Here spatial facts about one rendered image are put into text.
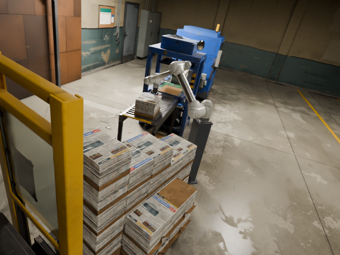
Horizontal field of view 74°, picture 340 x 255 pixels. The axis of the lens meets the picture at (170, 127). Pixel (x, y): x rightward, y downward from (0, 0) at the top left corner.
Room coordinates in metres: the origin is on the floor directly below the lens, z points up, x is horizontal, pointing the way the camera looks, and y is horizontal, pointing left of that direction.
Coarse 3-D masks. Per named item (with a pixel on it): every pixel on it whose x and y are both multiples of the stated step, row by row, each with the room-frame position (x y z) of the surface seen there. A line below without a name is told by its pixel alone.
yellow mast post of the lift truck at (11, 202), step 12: (0, 72) 1.15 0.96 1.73; (0, 84) 1.15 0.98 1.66; (0, 120) 1.07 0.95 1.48; (0, 132) 1.05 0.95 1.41; (0, 144) 1.05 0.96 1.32; (0, 156) 1.07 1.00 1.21; (12, 204) 1.05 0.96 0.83; (24, 204) 1.14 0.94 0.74; (12, 216) 1.07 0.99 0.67; (24, 216) 1.11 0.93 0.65; (24, 228) 1.13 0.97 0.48
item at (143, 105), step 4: (140, 96) 3.03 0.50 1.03; (136, 100) 2.88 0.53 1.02; (140, 100) 2.88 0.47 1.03; (144, 100) 2.90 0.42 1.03; (148, 100) 2.93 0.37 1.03; (152, 100) 2.97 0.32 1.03; (156, 100) 3.00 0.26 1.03; (136, 104) 2.88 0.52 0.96; (140, 104) 2.87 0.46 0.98; (144, 104) 2.87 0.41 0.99; (148, 104) 2.86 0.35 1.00; (152, 104) 2.86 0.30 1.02; (156, 104) 2.93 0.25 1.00; (136, 108) 2.87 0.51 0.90; (140, 108) 2.87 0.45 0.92; (144, 108) 2.86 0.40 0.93; (148, 108) 2.85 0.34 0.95; (152, 108) 2.85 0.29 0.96; (156, 108) 2.97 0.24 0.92; (140, 112) 2.87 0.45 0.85; (144, 112) 2.86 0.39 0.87; (148, 112) 2.85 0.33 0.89; (152, 112) 2.85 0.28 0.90
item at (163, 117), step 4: (176, 100) 3.78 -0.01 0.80; (172, 104) 3.55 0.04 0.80; (176, 104) 3.76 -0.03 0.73; (168, 108) 3.35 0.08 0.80; (172, 108) 3.49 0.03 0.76; (164, 112) 3.16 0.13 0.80; (168, 112) 3.28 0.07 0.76; (160, 116) 2.99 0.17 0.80; (164, 116) 3.06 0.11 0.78; (156, 120) 2.84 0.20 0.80; (160, 120) 2.87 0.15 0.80; (164, 120) 3.11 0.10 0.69; (156, 124) 2.72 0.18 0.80; (160, 124) 2.91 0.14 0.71; (152, 128) 2.69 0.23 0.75; (156, 128) 2.72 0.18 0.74; (152, 132) 2.69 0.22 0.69
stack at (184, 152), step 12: (168, 144) 2.24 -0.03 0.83; (180, 144) 2.29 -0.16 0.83; (192, 144) 2.35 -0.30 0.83; (180, 156) 2.04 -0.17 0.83; (192, 156) 2.28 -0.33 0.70; (168, 168) 1.85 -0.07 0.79; (180, 168) 2.07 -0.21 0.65; (156, 180) 1.67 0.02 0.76; (132, 192) 1.39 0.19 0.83; (144, 192) 1.54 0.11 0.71; (132, 204) 1.41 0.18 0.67; (120, 252) 1.35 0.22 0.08
